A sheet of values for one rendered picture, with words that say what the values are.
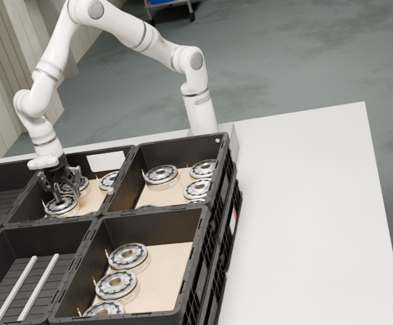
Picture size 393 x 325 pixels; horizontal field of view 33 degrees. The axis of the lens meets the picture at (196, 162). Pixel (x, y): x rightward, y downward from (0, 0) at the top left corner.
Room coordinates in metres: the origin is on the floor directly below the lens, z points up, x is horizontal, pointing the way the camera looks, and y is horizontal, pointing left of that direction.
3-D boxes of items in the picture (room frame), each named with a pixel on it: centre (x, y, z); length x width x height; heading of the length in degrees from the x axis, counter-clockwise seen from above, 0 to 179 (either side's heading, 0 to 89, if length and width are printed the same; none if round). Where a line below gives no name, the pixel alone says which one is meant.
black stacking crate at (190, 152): (1.67, 0.08, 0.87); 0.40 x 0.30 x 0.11; 163
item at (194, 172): (1.75, -0.02, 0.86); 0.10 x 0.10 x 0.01
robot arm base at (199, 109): (2.09, -0.06, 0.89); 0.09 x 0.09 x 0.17; 82
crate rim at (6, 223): (1.75, 0.37, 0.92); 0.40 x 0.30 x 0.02; 163
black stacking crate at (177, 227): (1.28, 0.20, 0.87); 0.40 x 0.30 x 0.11; 163
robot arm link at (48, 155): (1.75, 0.41, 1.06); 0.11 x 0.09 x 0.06; 164
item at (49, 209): (1.77, 0.43, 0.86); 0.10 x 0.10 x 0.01
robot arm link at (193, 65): (2.08, -0.06, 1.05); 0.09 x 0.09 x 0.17; 39
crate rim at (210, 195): (1.67, 0.08, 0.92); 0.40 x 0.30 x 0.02; 163
